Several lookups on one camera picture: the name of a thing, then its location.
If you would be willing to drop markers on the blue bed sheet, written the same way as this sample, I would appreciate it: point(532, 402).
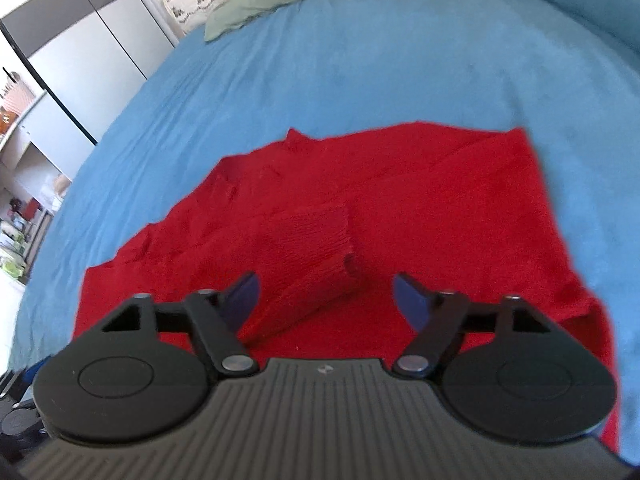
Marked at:
point(350, 70)

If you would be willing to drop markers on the white and grey wardrobe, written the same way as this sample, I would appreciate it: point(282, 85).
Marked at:
point(75, 60)

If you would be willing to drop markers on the red knitted sweater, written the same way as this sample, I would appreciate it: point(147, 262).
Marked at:
point(400, 200)

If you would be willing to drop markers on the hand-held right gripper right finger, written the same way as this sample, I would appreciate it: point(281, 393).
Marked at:
point(409, 296)

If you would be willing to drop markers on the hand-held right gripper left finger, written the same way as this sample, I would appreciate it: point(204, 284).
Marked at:
point(244, 294)

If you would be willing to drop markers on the white shelf unit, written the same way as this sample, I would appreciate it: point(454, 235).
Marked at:
point(25, 195)

